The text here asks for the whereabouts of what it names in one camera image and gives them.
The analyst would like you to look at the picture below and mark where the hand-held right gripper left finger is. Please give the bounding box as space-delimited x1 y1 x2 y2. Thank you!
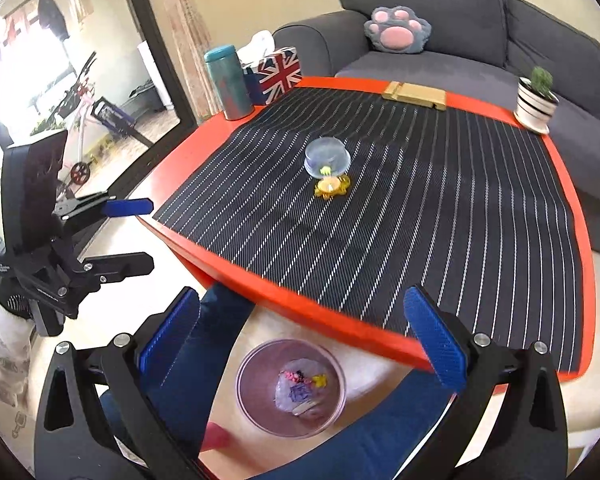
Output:
34 286 203 480

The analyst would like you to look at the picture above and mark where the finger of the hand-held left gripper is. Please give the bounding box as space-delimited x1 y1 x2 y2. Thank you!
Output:
55 192 155 234
80 252 155 289

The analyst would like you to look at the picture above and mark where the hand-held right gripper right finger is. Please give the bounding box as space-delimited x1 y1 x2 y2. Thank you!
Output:
403 285 569 480

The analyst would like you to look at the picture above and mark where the translucent pink bin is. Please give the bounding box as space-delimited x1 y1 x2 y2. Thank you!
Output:
235 339 347 436

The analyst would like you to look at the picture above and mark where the person's left forearm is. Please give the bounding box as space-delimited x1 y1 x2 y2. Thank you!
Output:
0 245 37 406

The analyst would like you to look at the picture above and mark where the person's left hand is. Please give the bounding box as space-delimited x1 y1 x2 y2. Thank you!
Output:
0 280 37 320

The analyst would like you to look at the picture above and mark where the person's left leg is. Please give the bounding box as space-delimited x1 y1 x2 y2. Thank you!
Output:
100 282 256 480

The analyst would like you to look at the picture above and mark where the person's leg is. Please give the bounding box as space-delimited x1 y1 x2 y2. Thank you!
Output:
100 282 256 480
270 365 463 480

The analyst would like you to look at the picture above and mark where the stroller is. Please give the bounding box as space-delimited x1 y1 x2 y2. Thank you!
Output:
55 55 148 186

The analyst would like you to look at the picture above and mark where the person's right leg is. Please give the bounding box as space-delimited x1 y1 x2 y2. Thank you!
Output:
270 365 463 480

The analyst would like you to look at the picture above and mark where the pink slipper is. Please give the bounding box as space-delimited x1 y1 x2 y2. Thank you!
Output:
201 422 232 455

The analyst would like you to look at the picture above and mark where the clear plastic bag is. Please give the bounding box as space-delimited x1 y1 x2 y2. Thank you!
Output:
274 359 333 415

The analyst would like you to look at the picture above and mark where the black striped table mat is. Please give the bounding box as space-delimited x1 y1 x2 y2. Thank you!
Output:
152 87 582 374

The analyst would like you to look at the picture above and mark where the teal thermos bottle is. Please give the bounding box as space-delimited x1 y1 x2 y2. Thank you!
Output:
203 45 255 121

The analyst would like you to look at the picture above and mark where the orange slice toy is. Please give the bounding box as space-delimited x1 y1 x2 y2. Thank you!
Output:
315 180 342 202

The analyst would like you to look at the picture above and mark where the beige curtain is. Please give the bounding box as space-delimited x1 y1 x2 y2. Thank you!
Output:
152 0 222 116

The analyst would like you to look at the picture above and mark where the flag print tissue box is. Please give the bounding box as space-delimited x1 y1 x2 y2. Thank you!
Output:
242 46 303 106

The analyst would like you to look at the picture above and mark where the clear plastic bowl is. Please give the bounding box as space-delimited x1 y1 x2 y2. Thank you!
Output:
304 138 352 180

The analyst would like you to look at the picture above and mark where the black hanging coat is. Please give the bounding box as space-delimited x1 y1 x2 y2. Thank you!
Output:
36 0 71 41

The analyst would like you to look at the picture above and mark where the white tissue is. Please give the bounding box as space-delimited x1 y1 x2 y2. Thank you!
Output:
237 31 276 63

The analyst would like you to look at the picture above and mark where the wooden phone stand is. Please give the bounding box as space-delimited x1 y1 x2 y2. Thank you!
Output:
382 81 447 110

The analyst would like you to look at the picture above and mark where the potted cactus striped pot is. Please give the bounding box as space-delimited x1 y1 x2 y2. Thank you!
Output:
514 66 561 135

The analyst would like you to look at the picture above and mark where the grey paw cushion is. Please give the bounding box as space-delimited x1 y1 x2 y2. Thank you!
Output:
364 6 432 54

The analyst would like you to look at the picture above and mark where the grey sofa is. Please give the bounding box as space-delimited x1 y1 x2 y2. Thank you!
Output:
272 0 600 256

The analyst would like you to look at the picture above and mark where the black door frame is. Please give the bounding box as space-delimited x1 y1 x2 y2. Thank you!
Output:
116 0 202 128

